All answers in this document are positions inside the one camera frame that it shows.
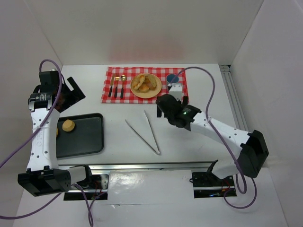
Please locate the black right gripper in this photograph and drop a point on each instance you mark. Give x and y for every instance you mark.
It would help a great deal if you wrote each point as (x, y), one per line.
(162, 103)

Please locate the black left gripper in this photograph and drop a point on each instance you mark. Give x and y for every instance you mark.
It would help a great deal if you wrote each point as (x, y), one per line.
(71, 90)

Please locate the small bread roll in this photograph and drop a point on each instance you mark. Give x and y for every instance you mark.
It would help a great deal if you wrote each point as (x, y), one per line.
(143, 88)

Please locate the silver metal tongs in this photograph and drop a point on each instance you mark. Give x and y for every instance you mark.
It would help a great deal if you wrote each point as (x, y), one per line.
(141, 125)

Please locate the twisted orange white pastry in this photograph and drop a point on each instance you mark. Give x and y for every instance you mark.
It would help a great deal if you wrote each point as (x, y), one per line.
(138, 81)

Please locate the sliced bread piece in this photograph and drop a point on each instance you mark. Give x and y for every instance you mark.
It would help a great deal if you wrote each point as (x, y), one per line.
(150, 81)

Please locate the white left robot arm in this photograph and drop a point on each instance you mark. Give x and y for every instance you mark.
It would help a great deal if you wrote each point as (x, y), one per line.
(43, 175)

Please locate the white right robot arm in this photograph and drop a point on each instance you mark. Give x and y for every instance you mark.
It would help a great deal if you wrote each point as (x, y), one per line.
(248, 148)

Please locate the beige round plate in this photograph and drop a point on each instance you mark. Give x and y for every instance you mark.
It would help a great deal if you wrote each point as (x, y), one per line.
(150, 93)

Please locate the round flat bun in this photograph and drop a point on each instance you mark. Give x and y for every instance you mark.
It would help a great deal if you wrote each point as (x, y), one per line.
(68, 125)

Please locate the blue cup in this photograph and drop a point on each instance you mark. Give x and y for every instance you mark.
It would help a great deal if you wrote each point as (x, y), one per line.
(170, 79)

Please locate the black baking tray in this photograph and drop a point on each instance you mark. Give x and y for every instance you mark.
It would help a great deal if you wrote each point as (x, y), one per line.
(86, 138)

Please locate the red white checkered cloth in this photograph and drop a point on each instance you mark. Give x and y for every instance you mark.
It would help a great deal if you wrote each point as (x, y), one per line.
(131, 72)

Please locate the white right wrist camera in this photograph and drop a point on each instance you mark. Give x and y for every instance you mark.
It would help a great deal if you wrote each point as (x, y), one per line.
(175, 90)

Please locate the right side aluminium rail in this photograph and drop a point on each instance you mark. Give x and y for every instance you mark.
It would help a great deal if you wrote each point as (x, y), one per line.
(234, 101)

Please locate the aluminium table edge rail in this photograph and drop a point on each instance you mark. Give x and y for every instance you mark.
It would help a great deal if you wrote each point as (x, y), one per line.
(139, 167)

